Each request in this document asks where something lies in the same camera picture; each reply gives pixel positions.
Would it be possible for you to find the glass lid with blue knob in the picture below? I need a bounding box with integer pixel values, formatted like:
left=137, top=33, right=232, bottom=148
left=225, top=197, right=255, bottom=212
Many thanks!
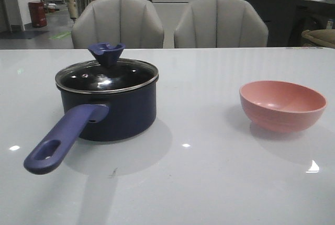
left=55, top=42, right=159, bottom=95

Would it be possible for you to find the pink bowl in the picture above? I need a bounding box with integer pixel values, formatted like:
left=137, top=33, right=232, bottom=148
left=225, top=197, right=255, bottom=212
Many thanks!
left=239, top=81, right=327, bottom=133

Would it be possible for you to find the dark blue saucepan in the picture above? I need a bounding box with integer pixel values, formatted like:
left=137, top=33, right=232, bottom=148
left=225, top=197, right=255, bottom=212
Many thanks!
left=24, top=81, right=157, bottom=175

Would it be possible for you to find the left grey chair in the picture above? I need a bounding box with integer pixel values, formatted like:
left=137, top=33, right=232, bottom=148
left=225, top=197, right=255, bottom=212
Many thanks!
left=71, top=0, right=164, bottom=49

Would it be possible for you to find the grey chair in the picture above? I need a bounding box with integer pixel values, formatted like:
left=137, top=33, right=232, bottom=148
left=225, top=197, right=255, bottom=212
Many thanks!
left=174, top=0, right=269, bottom=48
left=71, top=0, right=164, bottom=49

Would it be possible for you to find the right grey chair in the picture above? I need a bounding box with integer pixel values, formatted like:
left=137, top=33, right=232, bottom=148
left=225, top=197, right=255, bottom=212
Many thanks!
left=174, top=0, right=269, bottom=48

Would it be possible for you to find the dark sideboard counter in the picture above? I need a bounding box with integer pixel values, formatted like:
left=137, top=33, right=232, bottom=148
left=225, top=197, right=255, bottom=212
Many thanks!
left=198, top=0, right=335, bottom=48

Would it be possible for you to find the red bin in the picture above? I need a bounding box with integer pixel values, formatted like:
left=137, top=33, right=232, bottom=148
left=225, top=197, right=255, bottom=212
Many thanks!
left=28, top=2, right=47, bottom=28

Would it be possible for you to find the beige sofa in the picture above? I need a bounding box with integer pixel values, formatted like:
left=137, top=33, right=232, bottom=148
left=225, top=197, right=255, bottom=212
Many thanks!
left=301, top=29, right=334, bottom=49

